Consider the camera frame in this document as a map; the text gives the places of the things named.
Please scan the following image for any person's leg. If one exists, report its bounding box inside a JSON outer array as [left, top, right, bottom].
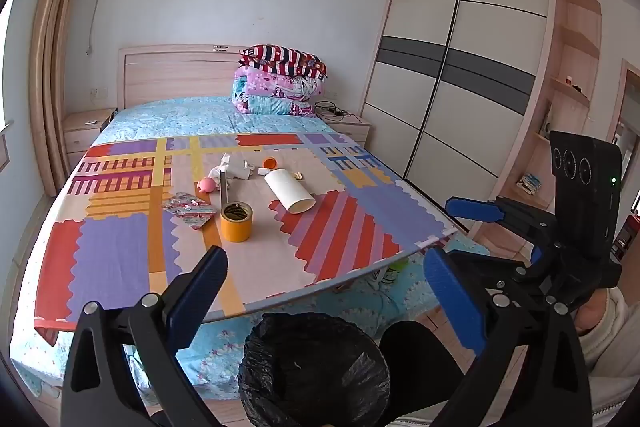
[[377, 321, 466, 427]]

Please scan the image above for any black cable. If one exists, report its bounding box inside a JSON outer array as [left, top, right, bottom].
[[315, 102, 351, 118]]

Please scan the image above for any striped folded blanket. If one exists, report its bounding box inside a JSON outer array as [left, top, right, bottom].
[[239, 45, 328, 78]]

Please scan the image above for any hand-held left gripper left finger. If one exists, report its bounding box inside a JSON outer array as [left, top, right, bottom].
[[60, 245, 230, 427]]

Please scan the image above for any person's right forearm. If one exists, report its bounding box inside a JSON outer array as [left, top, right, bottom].
[[575, 287, 640, 427]]

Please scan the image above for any crumpled white tissue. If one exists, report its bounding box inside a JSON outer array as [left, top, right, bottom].
[[209, 153, 232, 188]]

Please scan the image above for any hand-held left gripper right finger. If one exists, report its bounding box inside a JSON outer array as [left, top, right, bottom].
[[422, 247, 593, 427]]

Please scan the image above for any trash bin with black bag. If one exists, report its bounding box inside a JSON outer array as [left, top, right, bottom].
[[238, 312, 392, 427]]

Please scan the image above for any wooden window frame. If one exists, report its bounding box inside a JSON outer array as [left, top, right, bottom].
[[27, 0, 118, 198]]

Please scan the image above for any colourful foam mat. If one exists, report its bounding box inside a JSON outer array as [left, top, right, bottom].
[[34, 132, 458, 333]]

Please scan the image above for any wooden corner shelf unit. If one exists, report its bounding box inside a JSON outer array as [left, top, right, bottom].
[[470, 0, 603, 258]]

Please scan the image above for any person's right hand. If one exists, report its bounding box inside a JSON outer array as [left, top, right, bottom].
[[575, 289, 608, 335]]

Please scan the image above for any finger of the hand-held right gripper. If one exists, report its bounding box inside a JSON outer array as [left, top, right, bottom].
[[447, 249, 547, 294], [445, 195, 557, 235]]

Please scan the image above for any white sliding door wardrobe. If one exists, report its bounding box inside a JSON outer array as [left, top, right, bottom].
[[361, 0, 558, 208]]

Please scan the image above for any wooden bed headboard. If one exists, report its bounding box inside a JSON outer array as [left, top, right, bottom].
[[117, 44, 251, 110]]

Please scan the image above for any yellow tape roll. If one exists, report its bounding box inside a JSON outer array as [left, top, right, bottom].
[[220, 202, 254, 243]]

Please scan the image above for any stack of books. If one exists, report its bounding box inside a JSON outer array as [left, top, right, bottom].
[[517, 174, 544, 196]]

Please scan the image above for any pink folded quilt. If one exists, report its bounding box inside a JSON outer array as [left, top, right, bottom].
[[231, 66, 321, 118]]

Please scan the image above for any wooden nightstand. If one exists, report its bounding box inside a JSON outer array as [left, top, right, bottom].
[[62, 108, 117, 155], [320, 113, 373, 148]]

